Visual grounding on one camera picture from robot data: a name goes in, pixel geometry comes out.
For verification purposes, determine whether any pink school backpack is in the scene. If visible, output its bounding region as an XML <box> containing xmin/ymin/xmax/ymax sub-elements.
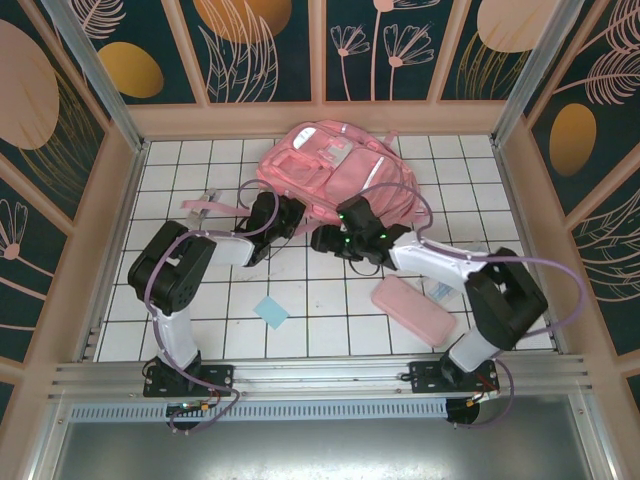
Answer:
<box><xmin>179</xmin><ymin>118</ymin><xmax>434</xmax><ymax>236</ymax></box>

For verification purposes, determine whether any pink pencil case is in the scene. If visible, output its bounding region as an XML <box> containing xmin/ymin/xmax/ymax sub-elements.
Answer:
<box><xmin>370</xmin><ymin>273</ymin><xmax>457</xmax><ymax>349</ymax></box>

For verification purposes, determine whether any blue sticky note pad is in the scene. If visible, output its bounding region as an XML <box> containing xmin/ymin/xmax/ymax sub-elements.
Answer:
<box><xmin>252</xmin><ymin>295</ymin><xmax>292</xmax><ymax>332</ymax></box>

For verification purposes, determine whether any clear plastic bottle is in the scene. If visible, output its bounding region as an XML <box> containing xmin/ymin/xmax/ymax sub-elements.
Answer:
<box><xmin>187</xmin><ymin>188</ymin><xmax>221</xmax><ymax>227</ymax></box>

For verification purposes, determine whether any clear plastic packet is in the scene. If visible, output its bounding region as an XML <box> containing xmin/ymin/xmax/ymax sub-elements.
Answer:
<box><xmin>417</xmin><ymin>277</ymin><xmax>459</xmax><ymax>304</ymax></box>

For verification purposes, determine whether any steel sheet panel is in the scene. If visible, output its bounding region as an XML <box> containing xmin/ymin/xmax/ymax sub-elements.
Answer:
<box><xmin>29</xmin><ymin>394</ymin><xmax>615</xmax><ymax>480</ymax></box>

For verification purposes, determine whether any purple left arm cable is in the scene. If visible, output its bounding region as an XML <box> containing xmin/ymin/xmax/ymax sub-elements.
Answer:
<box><xmin>142</xmin><ymin>178</ymin><xmax>282</xmax><ymax>435</ymax></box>

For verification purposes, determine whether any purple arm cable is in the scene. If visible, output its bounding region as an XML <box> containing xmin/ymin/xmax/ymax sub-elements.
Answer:
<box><xmin>357</xmin><ymin>182</ymin><xmax>587</xmax><ymax>431</ymax></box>
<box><xmin>142</xmin><ymin>178</ymin><xmax>282</xmax><ymax>435</ymax></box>

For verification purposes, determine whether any aluminium mounting rail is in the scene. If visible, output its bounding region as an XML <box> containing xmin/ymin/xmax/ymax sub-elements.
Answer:
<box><xmin>49</xmin><ymin>353</ymin><xmax>592</xmax><ymax>402</ymax></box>

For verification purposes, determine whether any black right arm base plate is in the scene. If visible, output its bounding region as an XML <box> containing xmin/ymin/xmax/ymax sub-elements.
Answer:
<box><xmin>408</xmin><ymin>360</ymin><xmax>501</xmax><ymax>396</ymax></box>

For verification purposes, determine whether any aluminium side rail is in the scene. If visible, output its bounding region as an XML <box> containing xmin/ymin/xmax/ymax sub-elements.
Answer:
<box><xmin>77</xmin><ymin>139</ymin><xmax>151</xmax><ymax>362</ymax></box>
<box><xmin>489</xmin><ymin>137</ymin><xmax>571</xmax><ymax>355</ymax></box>

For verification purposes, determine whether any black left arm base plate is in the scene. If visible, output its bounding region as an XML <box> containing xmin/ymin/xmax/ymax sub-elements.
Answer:
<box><xmin>143</xmin><ymin>363</ymin><xmax>236</xmax><ymax>399</ymax></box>

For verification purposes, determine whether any slotted grey cable duct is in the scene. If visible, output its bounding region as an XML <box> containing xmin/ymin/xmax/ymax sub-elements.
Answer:
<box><xmin>69</xmin><ymin>398</ymin><xmax>450</xmax><ymax>424</ymax></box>

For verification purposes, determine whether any yellow connector with wires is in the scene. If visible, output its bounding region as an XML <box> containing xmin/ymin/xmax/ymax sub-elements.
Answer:
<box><xmin>467</xmin><ymin>388</ymin><xmax>501</xmax><ymax>409</ymax></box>

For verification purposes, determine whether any small circuit board with wires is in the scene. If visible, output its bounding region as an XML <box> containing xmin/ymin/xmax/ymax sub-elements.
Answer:
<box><xmin>166</xmin><ymin>399</ymin><xmax>217</xmax><ymax>417</ymax></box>

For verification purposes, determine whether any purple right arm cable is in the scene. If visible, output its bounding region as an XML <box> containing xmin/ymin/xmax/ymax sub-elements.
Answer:
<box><xmin>357</xmin><ymin>182</ymin><xmax>587</xmax><ymax>431</ymax></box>

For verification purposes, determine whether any aluminium frame post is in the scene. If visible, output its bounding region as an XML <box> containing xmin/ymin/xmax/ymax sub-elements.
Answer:
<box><xmin>489</xmin><ymin>0</ymin><xmax>600</xmax><ymax>147</ymax></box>
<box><xmin>42</xmin><ymin>0</ymin><xmax>150</xmax><ymax>154</ymax></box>

